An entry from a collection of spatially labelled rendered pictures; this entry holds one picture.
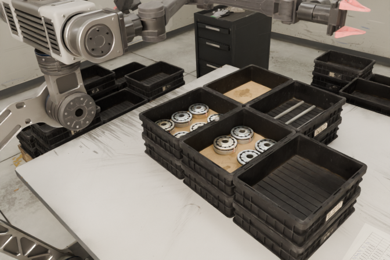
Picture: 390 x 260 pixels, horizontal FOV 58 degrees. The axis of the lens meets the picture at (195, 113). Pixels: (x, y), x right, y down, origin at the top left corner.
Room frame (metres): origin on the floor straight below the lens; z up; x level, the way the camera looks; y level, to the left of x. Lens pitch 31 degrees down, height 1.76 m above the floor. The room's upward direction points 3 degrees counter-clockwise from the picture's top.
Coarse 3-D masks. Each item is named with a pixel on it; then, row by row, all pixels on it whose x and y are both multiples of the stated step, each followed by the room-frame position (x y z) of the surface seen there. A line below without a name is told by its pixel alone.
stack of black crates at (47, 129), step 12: (96, 108) 2.08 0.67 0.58; (96, 120) 2.03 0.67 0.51; (36, 132) 1.93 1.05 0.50; (48, 132) 1.79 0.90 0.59; (60, 132) 1.86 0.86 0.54; (72, 132) 1.90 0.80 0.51; (84, 132) 1.95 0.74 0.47; (36, 144) 1.98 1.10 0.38; (48, 144) 1.81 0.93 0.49; (60, 144) 1.83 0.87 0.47
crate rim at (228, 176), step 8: (232, 112) 1.37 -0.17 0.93; (256, 112) 1.36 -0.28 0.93; (272, 120) 1.28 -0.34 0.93; (288, 128) 1.21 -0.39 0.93; (192, 136) 1.19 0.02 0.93; (288, 136) 1.15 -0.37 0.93; (184, 144) 1.14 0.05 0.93; (192, 152) 1.09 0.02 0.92; (264, 152) 1.07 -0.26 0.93; (200, 160) 1.05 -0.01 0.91; (208, 160) 1.03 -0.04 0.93; (216, 168) 0.98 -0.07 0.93; (240, 168) 0.97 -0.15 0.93; (224, 176) 0.95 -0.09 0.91; (232, 176) 0.94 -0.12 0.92
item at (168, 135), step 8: (200, 88) 1.62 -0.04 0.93; (160, 104) 1.47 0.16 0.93; (240, 104) 1.43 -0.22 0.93; (144, 112) 1.40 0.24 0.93; (144, 120) 1.35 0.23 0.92; (160, 128) 1.26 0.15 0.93; (200, 128) 1.24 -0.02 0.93; (168, 136) 1.21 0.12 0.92; (184, 136) 1.19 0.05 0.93; (176, 144) 1.17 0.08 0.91
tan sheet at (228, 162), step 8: (256, 136) 1.31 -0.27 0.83; (240, 144) 1.25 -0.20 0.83; (248, 144) 1.25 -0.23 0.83; (200, 152) 1.21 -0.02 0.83; (208, 152) 1.21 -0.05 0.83; (216, 160) 1.15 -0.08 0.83; (224, 160) 1.15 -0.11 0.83; (232, 160) 1.14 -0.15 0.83; (224, 168) 1.09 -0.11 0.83; (232, 168) 1.09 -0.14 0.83
